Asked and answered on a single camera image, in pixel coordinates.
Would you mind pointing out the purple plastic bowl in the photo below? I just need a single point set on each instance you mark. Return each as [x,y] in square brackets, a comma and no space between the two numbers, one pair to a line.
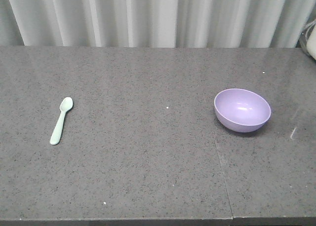
[241,110]

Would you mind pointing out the pale green plastic spoon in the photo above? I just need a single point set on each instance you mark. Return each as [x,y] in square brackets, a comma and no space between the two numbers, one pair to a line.
[65,106]

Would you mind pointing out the white pleated curtain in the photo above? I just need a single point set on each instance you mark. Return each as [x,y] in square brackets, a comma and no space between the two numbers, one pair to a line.
[155,23]

